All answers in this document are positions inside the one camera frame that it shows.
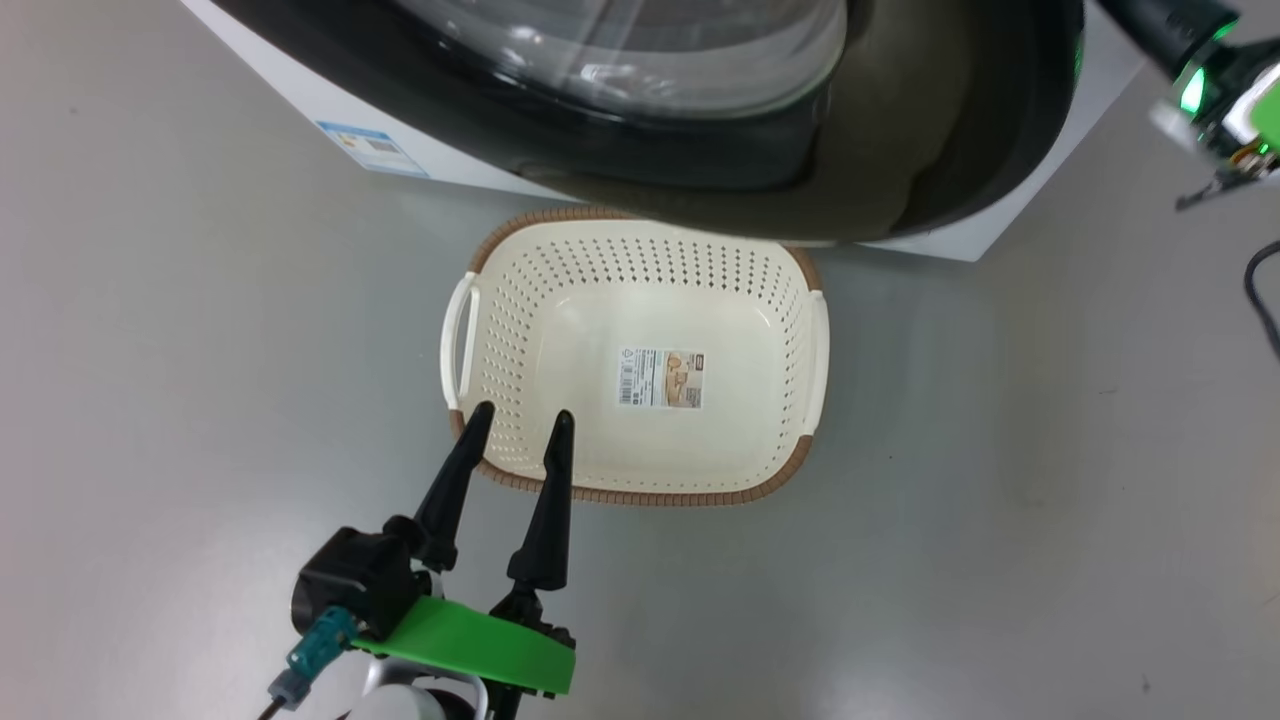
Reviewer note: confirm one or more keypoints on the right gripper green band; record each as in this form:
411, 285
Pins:
1235, 100

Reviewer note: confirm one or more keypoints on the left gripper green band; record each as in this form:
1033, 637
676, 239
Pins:
470, 645

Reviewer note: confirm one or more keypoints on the black washing machine door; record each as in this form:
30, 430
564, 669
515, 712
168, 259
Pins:
880, 120

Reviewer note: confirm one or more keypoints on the cream perforated laundry basket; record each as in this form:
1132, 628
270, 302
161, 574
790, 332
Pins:
600, 440

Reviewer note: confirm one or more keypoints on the paper label in basket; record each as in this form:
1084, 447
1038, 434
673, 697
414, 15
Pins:
660, 378

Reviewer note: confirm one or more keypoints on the white front-load washing machine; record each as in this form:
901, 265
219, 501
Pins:
1040, 190

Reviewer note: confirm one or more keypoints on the blue energy label sticker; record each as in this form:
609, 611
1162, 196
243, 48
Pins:
372, 150

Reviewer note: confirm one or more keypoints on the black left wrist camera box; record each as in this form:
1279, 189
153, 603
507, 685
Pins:
355, 580

